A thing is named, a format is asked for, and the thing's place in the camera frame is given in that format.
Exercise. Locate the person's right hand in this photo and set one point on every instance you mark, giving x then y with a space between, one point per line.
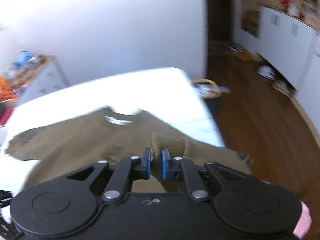
303 222

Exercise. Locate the pair of white shoes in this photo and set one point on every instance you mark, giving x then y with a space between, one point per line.
267 72

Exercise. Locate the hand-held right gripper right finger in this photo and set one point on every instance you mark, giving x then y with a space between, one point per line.
165 164

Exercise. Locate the white drawer cabinet wooden top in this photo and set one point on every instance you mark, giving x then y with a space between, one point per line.
47 80

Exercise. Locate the pair of grey sneakers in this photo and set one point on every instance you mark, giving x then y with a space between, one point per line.
283 88

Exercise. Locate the white wall cabinet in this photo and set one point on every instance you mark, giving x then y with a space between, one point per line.
287 45

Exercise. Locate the orange object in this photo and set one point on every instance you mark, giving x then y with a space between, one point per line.
5 90

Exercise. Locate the dark door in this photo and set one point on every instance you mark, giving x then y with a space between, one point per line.
218 10

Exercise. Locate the olive green sweatshirt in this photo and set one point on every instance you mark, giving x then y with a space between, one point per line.
87 140

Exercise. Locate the orange slippers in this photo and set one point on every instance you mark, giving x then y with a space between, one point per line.
245 56

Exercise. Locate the red object on shelf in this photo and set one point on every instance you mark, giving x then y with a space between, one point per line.
285 4

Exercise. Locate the blue round object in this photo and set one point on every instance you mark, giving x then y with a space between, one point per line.
23 58

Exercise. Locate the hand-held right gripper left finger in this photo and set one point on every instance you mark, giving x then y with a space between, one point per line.
148 164

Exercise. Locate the grey black shoes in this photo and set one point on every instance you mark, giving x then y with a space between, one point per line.
234 47

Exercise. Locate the teal trash bin yellow rim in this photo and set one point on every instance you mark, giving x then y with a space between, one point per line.
206 88

